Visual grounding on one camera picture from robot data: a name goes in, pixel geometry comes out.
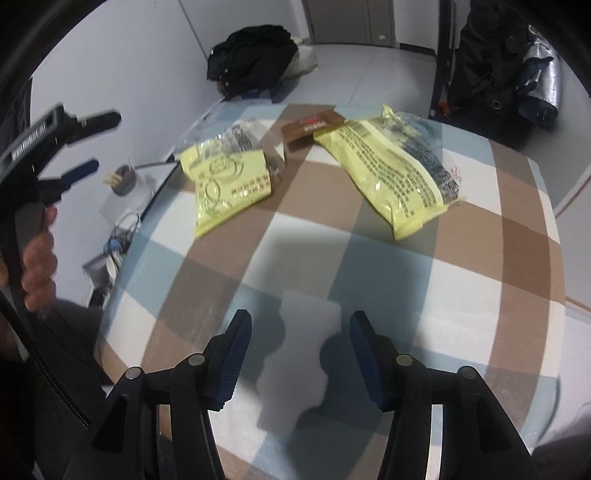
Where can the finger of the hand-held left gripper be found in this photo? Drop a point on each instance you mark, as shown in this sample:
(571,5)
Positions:
(83,170)
(101,120)

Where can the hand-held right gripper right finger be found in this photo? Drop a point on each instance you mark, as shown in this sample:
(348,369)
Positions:
(364,362)

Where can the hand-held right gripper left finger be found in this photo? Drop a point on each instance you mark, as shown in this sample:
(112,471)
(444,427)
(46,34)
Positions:
(231,362)

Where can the person's left hand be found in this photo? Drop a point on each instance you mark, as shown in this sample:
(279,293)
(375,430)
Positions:
(39,265)

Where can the grey pen cup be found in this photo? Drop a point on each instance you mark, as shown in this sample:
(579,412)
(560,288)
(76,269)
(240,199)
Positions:
(124,183)

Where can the white box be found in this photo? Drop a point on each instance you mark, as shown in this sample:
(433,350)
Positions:
(99,272)

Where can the small yellow printed packet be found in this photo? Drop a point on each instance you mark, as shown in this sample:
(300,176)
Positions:
(226,184)

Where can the black jacket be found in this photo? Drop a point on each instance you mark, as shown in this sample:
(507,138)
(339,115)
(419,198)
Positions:
(249,60)

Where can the large yellow printed packet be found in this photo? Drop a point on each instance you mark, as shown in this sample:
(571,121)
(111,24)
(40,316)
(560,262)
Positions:
(383,170)

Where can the brown flat packet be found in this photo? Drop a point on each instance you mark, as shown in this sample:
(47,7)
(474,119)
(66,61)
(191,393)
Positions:
(309,128)

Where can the beige cloth bag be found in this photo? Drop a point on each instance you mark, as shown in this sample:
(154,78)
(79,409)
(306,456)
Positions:
(303,62)

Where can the grey door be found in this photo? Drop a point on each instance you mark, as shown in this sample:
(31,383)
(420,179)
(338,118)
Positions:
(346,21)

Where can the small orange object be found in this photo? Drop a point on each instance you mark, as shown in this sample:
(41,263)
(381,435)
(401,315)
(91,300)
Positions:
(444,108)

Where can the black rack pole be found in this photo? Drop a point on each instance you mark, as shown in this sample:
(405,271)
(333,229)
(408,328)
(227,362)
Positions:
(441,55)

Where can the hanging black coat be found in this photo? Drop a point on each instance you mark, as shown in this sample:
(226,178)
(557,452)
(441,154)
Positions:
(485,69)

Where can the silver folded cover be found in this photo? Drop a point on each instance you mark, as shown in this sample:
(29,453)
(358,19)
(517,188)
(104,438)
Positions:
(547,69)

